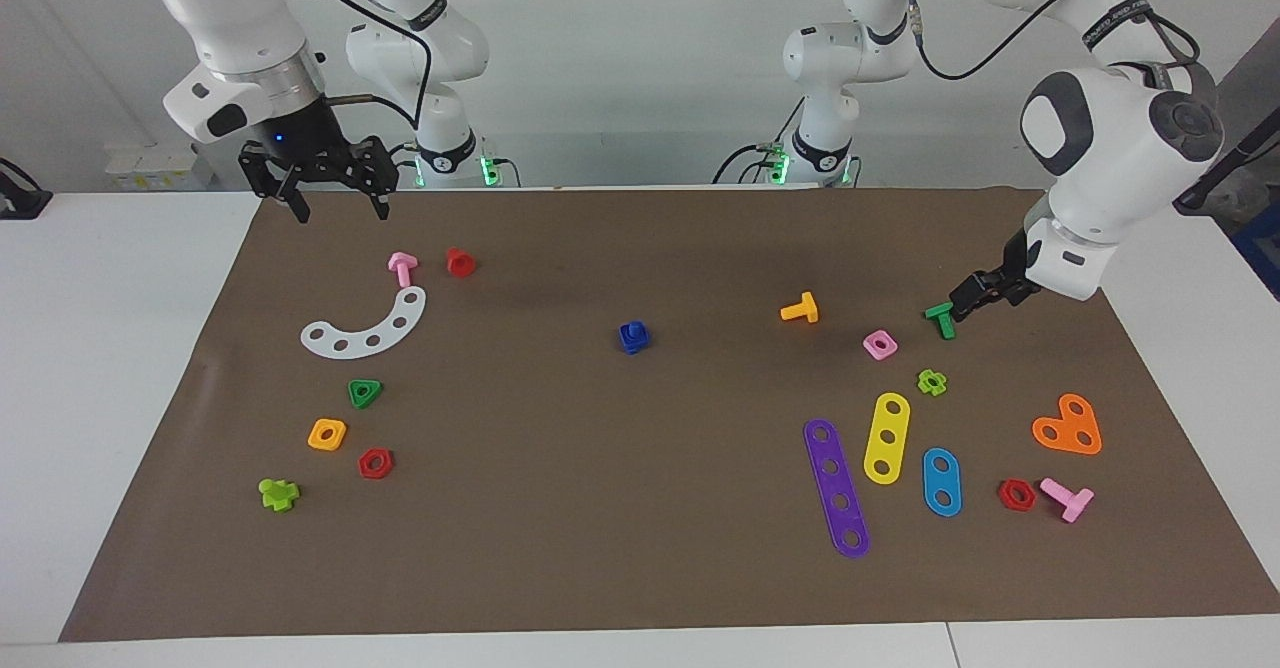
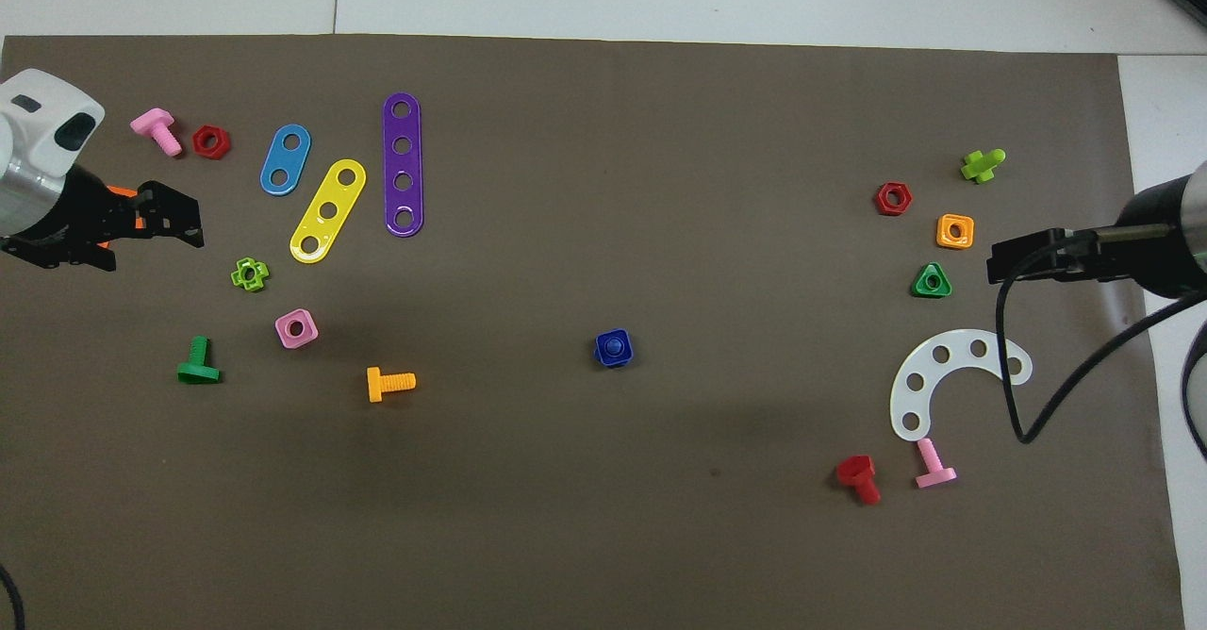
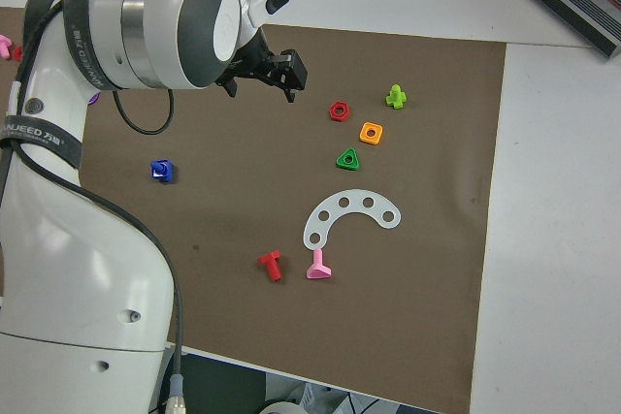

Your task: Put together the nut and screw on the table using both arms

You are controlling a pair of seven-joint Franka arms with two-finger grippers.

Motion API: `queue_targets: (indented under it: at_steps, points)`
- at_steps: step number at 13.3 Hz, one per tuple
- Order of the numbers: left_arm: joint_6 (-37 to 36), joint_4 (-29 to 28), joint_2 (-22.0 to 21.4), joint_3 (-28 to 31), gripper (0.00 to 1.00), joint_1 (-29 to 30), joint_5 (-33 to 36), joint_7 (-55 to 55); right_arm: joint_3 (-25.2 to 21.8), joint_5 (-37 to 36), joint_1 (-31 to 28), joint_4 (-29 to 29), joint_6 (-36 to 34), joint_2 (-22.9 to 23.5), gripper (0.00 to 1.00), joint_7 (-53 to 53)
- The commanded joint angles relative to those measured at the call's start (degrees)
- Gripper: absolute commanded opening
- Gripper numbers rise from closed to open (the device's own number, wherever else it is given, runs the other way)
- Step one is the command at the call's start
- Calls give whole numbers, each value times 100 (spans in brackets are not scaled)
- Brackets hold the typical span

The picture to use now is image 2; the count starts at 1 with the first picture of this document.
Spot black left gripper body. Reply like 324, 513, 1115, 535
14, 164, 142, 246

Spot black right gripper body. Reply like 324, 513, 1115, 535
1075, 174, 1206, 299

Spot blue square nut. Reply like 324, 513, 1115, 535
593, 329, 635, 369

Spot pink plastic screw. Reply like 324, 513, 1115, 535
915, 438, 958, 490
130, 108, 184, 158

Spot light green cross screw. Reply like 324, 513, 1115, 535
960, 148, 1007, 184

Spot green triangular nut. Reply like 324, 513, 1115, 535
910, 262, 953, 299

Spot dark green plastic screw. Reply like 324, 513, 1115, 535
176, 336, 223, 385

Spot pink square nut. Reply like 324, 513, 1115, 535
274, 308, 320, 350

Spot orange plastic screw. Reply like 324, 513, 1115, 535
366, 366, 418, 404

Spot red plastic screw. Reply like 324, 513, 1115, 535
835, 455, 883, 506

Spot orange angled two-hole plate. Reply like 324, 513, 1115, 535
98, 185, 148, 250

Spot blue two-hole strip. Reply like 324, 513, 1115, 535
259, 124, 312, 196

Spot yellow three-hole strip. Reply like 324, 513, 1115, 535
289, 158, 367, 264

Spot white curved five-hole strip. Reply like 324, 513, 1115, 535
889, 328, 1034, 442

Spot purple four-hole strip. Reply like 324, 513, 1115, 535
382, 92, 425, 238

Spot brown table mat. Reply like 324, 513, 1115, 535
0, 34, 1187, 630

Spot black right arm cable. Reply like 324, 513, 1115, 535
995, 241, 1207, 445

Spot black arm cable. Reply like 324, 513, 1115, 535
0, 564, 25, 630
995, 241, 1207, 445

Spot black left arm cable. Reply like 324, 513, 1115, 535
0, 564, 25, 630

